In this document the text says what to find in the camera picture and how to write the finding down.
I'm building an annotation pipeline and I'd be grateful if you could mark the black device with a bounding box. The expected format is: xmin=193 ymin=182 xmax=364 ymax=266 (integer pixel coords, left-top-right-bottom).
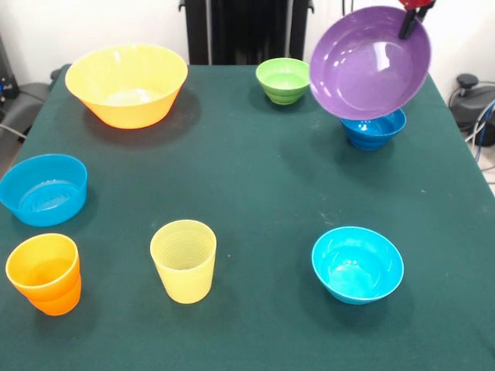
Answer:
xmin=0 ymin=34 xmax=20 ymax=105

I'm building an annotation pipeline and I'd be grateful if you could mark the dark blue bowl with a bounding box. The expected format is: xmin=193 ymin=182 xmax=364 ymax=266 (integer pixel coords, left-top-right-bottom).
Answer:
xmin=340 ymin=107 xmax=408 ymax=151

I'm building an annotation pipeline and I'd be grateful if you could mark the yellow-green cup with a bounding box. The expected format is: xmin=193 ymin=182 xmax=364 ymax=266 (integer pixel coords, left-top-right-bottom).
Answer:
xmin=149 ymin=219 xmax=218 ymax=305

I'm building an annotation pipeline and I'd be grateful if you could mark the green bowl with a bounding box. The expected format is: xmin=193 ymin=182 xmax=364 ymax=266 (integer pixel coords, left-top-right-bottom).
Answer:
xmin=254 ymin=57 xmax=312 ymax=106

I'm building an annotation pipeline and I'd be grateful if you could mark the large orange bowl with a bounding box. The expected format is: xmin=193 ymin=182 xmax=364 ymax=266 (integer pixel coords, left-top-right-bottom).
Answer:
xmin=64 ymin=43 xmax=189 ymax=130

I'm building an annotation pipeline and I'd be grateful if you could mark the grey pedestal foot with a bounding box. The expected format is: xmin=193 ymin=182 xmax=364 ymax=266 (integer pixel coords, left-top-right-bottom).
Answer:
xmin=7 ymin=69 xmax=63 ymax=132
xmin=448 ymin=74 xmax=495 ymax=131

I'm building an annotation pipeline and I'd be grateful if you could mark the blue ribbed bowl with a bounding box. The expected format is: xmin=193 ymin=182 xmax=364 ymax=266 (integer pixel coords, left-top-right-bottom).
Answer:
xmin=0 ymin=153 xmax=89 ymax=228

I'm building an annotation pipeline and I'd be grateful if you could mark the large purple bowl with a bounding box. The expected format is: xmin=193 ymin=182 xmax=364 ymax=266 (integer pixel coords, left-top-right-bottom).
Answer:
xmin=309 ymin=5 xmax=433 ymax=121

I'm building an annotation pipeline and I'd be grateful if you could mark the orange cup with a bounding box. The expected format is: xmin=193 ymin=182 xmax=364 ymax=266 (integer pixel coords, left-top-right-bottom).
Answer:
xmin=5 ymin=232 xmax=83 ymax=317

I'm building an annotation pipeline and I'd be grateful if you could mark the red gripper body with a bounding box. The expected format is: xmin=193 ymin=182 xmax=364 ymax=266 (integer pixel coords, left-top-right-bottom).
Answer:
xmin=398 ymin=0 xmax=437 ymax=10

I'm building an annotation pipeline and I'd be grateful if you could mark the dark green tablecloth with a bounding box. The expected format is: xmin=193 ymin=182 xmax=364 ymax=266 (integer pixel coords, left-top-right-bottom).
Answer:
xmin=0 ymin=63 xmax=495 ymax=371

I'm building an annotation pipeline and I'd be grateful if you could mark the cyan bowl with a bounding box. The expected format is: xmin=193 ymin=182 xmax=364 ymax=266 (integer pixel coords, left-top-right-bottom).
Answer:
xmin=311 ymin=226 xmax=405 ymax=306

